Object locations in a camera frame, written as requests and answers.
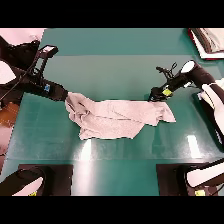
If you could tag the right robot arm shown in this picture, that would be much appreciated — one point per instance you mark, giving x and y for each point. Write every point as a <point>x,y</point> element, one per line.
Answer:
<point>203,77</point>

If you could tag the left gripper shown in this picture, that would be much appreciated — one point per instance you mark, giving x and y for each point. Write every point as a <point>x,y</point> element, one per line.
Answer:
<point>55,91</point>

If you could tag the white garment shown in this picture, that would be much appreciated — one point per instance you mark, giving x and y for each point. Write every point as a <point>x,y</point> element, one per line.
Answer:
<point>207,50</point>

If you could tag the grey garment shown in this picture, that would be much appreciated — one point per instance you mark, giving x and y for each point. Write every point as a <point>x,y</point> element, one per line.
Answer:
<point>209,38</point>

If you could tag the pale pink T-shirt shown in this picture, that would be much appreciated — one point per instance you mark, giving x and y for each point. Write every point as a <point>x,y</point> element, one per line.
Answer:
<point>113,115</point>

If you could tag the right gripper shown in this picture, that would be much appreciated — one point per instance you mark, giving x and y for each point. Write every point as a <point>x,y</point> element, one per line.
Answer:
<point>160,93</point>

